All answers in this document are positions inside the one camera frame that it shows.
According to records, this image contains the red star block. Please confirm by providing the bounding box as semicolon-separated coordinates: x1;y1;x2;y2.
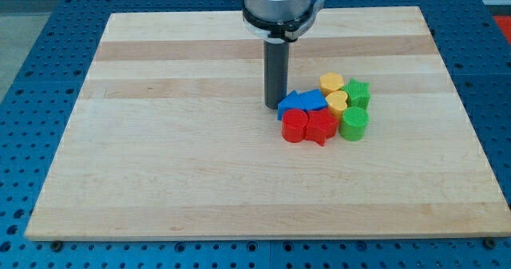
305;108;339;146

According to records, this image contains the yellow hexagon block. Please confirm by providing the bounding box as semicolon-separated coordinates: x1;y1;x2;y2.
319;72;345;97

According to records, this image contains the green cylinder block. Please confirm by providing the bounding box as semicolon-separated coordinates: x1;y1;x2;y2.
339;107;370;141

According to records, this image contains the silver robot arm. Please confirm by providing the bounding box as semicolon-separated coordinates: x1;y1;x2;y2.
242;0;325;44

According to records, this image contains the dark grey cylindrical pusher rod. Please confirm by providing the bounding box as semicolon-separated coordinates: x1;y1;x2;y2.
263;42;289;109

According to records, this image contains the yellow heart block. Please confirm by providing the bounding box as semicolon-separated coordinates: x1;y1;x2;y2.
326;90;348;120

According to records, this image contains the blue triangle block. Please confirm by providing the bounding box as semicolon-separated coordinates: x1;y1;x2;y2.
277;90;305;121

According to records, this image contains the red cylinder block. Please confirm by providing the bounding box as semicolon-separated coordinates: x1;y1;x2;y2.
281;109;308;143

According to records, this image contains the blue cube block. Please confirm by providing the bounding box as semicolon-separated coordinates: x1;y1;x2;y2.
299;89;328;112

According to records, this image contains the green star block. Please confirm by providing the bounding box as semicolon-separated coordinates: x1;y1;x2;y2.
342;78;370;109

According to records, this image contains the light wooden board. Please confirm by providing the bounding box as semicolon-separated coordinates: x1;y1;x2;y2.
25;6;510;241

